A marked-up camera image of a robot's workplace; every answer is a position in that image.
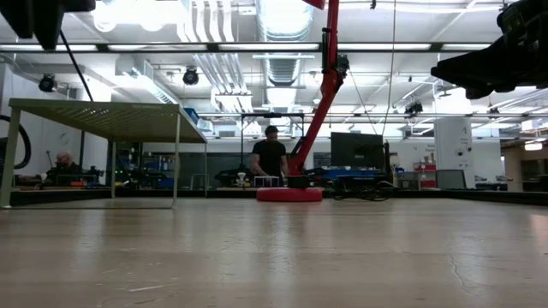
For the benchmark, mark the green perforated metal shelf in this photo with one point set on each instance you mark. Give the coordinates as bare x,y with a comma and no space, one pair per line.
111,117

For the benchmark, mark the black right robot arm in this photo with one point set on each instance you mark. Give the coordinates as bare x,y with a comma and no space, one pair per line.
526,19

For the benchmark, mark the red desk lamp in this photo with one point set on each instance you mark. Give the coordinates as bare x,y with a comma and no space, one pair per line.
289,194

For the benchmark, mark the black ceiling spotlight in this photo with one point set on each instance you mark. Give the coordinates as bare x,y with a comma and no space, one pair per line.
190,77
47,83
414,108

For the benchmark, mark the glowing ceiling lamp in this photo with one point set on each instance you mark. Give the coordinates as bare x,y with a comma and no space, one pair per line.
534,146

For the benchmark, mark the white square pillar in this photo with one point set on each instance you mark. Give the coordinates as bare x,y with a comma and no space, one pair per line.
454,145

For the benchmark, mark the grey chair back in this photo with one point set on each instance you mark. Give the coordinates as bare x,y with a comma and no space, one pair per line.
450,179

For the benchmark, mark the person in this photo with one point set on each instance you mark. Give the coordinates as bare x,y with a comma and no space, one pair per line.
64,164
269,156

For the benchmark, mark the black flat monitor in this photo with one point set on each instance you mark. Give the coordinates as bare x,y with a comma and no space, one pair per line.
357,149

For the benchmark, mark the black aluminium frame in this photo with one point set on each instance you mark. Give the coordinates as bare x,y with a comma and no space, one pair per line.
214,193

